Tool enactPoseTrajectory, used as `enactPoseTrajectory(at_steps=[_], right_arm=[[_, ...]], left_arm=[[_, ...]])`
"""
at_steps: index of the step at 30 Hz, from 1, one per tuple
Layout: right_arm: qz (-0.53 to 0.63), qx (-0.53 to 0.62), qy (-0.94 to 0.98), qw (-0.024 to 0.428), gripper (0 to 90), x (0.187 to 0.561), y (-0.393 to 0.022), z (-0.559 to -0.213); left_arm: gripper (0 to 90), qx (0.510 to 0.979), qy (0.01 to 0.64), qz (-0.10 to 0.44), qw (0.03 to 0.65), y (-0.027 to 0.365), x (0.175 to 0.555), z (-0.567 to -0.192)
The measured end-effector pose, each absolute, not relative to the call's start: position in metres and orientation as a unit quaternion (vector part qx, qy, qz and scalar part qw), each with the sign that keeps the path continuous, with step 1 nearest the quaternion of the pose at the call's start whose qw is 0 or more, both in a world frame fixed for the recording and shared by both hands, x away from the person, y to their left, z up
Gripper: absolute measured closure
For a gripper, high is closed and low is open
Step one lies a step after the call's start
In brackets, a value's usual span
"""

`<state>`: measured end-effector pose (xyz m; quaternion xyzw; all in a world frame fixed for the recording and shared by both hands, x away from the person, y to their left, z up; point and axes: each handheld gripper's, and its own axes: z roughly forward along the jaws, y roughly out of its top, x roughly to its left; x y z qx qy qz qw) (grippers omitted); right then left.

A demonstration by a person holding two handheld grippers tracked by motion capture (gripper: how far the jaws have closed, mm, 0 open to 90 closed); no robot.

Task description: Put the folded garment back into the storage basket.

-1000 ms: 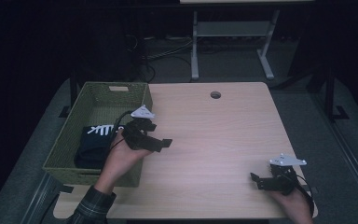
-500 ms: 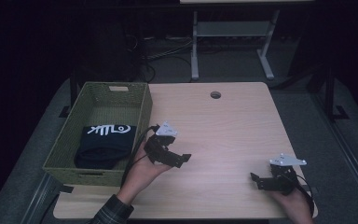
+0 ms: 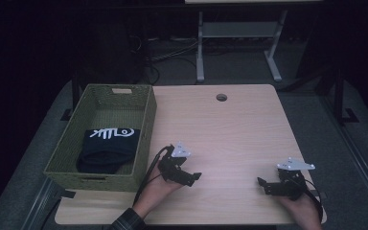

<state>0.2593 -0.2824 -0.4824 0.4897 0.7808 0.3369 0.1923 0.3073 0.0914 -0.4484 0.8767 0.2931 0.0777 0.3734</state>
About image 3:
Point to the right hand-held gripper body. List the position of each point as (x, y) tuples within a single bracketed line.
[(292, 187)]

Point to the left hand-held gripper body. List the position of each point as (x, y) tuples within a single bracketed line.
[(172, 169)]

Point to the dark blue knit garment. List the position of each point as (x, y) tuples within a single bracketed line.
[(108, 153)]

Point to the green woven basket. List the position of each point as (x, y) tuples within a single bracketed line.
[(108, 108)]

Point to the person's right hand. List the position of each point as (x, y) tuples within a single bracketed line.
[(303, 214)]

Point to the person's left hand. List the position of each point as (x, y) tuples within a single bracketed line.
[(155, 195)]

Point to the black metal stand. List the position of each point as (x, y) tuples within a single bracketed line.
[(339, 96), (75, 92)]

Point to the grey metal floor rail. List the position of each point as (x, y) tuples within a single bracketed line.
[(357, 159), (41, 204)]

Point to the white metal frame desk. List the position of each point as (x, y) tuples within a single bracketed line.
[(239, 29)]

